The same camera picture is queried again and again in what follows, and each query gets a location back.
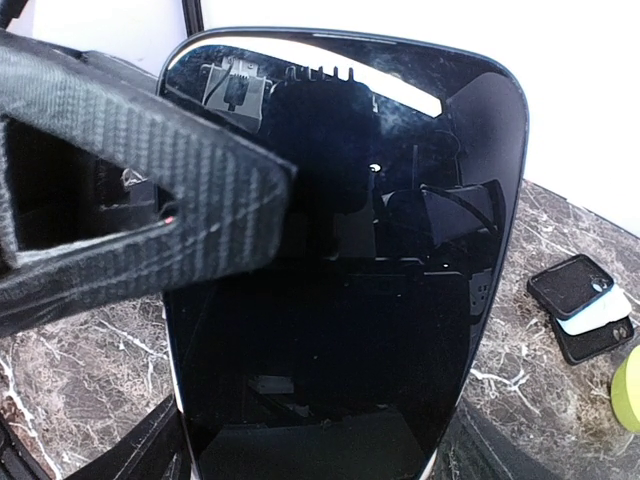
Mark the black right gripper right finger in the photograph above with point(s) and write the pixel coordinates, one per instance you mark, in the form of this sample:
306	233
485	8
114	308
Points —
473	448

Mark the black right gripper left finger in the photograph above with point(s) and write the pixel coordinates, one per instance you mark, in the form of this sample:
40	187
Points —
154	449

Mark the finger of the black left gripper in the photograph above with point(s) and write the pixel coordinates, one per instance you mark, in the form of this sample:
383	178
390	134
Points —
110	192

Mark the black smartphone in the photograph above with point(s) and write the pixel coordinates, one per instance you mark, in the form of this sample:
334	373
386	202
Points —
409	159

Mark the black phone case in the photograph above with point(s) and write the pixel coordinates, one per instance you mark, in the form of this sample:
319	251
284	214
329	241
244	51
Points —
567	288
583	347

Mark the pink phone case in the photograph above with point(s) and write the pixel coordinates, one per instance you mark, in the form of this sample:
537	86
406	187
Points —
268	392

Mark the black phone case under stack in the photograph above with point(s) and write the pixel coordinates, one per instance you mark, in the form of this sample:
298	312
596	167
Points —
583	347

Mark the light blue phone case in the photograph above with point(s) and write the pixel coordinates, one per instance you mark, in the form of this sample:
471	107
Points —
611	307

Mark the lime green bowl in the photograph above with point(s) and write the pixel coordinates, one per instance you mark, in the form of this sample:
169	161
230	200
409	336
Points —
625	392

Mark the black left corner post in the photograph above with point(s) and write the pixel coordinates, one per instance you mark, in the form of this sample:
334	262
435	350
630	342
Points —
193	17

